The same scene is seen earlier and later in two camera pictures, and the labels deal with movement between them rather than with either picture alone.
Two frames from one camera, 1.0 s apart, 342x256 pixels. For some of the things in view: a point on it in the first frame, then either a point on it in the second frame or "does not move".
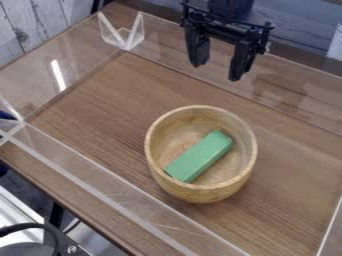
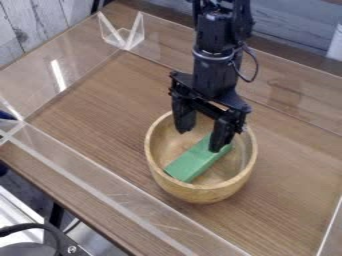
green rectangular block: [198, 156] does not move
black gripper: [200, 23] -> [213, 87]
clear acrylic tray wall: [201, 166] does not move
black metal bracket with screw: [66, 246] does not move
